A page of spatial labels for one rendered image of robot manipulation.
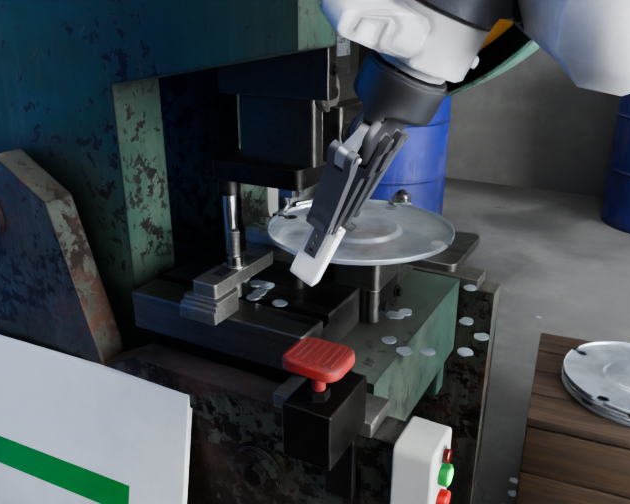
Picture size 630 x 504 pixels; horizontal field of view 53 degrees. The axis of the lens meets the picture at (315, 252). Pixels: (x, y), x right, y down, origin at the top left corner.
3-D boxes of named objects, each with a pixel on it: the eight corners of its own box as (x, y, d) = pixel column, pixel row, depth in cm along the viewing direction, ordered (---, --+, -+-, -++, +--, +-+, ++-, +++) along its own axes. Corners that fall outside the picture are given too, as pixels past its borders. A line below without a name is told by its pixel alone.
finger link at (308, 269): (342, 232, 61) (339, 234, 60) (315, 285, 64) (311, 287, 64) (318, 214, 62) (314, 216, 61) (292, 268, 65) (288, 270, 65)
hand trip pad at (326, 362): (358, 406, 71) (360, 347, 68) (334, 436, 66) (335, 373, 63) (304, 389, 74) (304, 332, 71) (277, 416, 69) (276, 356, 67)
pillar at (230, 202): (241, 251, 102) (238, 167, 97) (233, 256, 100) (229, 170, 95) (230, 249, 103) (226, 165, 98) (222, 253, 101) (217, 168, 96)
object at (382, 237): (414, 281, 80) (415, 276, 80) (229, 243, 93) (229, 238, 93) (476, 219, 104) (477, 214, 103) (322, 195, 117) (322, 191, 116)
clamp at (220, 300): (280, 281, 98) (278, 219, 95) (215, 326, 85) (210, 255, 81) (248, 274, 101) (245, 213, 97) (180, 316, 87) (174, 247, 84)
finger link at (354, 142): (397, 114, 53) (373, 121, 49) (370, 165, 56) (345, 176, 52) (375, 100, 54) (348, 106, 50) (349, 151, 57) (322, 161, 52)
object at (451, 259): (474, 310, 101) (482, 231, 96) (447, 349, 90) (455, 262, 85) (335, 280, 112) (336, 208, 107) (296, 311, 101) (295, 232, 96)
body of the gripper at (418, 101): (431, 92, 48) (378, 191, 53) (463, 83, 55) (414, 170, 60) (353, 45, 50) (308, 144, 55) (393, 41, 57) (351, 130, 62)
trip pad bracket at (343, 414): (363, 498, 80) (368, 366, 73) (328, 552, 72) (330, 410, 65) (322, 482, 83) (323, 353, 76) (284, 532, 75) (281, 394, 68)
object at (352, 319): (418, 264, 121) (420, 234, 118) (303, 377, 84) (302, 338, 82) (284, 238, 134) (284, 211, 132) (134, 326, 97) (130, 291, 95)
